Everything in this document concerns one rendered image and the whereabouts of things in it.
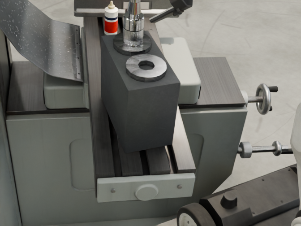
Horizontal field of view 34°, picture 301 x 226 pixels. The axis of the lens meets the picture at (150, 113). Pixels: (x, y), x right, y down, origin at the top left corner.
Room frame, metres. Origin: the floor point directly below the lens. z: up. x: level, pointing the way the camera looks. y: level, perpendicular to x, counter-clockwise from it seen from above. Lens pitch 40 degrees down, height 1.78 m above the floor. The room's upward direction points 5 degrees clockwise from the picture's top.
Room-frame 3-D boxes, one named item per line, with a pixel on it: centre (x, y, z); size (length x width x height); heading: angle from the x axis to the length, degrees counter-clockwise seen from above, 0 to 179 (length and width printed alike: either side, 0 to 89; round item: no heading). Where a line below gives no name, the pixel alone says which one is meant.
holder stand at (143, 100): (0.93, 0.04, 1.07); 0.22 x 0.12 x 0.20; 22
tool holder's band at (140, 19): (0.98, 0.06, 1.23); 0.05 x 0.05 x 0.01
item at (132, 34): (0.98, 0.06, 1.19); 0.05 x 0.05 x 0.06
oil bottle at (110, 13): (1.33, 0.15, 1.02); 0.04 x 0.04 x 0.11
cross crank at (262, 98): (1.44, -0.38, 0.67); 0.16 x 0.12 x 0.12; 101
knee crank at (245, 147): (1.31, -0.43, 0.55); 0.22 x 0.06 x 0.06; 101
